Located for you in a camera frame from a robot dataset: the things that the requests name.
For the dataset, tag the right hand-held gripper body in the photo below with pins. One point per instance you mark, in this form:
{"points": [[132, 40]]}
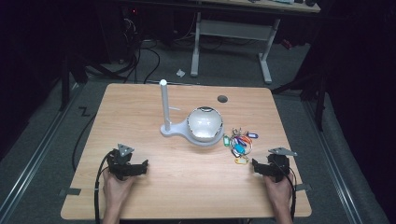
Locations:
{"points": [[275, 166]]}

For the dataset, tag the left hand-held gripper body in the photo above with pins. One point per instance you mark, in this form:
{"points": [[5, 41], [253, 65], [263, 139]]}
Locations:
{"points": [[122, 166]]}

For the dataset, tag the bunch of colourful key tags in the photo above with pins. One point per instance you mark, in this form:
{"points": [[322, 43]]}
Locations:
{"points": [[239, 146]]}

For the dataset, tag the person's left hand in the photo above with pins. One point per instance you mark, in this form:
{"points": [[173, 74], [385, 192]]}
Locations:
{"points": [[115, 188]]}

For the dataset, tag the person's right hand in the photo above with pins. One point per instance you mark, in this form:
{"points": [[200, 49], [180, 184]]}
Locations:
{"points": [[280, 189]]}

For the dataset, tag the grey tape strip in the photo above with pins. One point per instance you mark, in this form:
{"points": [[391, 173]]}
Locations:
{"points": [[303, 187], [71, 191]]}

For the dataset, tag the white stand with pole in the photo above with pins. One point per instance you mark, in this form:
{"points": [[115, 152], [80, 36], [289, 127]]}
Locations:
{"points": [[165, 105]]}

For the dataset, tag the shiny white bowl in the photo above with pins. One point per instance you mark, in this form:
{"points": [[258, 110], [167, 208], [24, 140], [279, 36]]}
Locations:
{"points": [[205, 124]]}

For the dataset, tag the dark round table grommet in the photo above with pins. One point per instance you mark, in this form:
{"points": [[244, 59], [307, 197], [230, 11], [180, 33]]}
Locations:
{"points": [[222, 99]]}

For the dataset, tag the dark metal stand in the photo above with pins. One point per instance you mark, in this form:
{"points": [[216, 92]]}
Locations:
{"points": [[320, 102], [64, 84]]}

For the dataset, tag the crumpled white paper scrap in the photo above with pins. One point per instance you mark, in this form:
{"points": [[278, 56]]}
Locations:
{"points": [[180, 73]]}

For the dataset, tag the black computer tower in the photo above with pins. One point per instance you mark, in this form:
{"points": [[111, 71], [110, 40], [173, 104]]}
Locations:
{"points": [[123, 31]]}

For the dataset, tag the desk with white legs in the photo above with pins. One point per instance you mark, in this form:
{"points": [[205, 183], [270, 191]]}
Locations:
{"points": [[233, 29]]}

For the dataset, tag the metal floor rail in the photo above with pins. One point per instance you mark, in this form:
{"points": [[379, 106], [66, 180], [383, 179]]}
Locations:
{"points": [[333, 161], [34, 155]]}

